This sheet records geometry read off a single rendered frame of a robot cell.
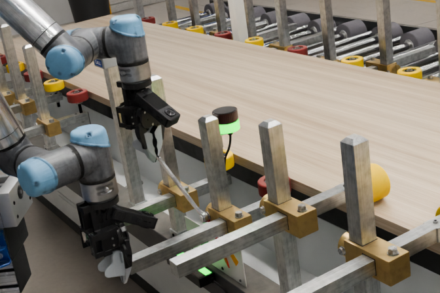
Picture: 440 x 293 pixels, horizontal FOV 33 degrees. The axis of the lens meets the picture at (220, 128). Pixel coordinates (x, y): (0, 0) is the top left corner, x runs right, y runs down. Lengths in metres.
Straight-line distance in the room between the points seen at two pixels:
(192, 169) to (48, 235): 1.70
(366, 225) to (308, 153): 0.64
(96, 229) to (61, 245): 2.19
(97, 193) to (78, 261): 2.06
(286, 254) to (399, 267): 0.34
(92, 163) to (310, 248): 0.67
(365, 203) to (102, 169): 0.53
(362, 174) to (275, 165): 0.26
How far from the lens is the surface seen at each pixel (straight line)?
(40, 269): 3.63
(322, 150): 1.98
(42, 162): 1.48
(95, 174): 1.54
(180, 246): 1.71
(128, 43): 1.74
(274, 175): 1.52
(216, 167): 1.75
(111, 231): 1.59
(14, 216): 1.85
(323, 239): 1.88
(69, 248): 3.74
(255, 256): 2.09
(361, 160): 1.31
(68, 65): 1.64
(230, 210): 1.78
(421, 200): 1.68
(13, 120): 1.57
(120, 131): 2.18
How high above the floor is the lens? 1.65
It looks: 20 degrees down
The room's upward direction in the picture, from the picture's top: 9 degrees counter-clockwise
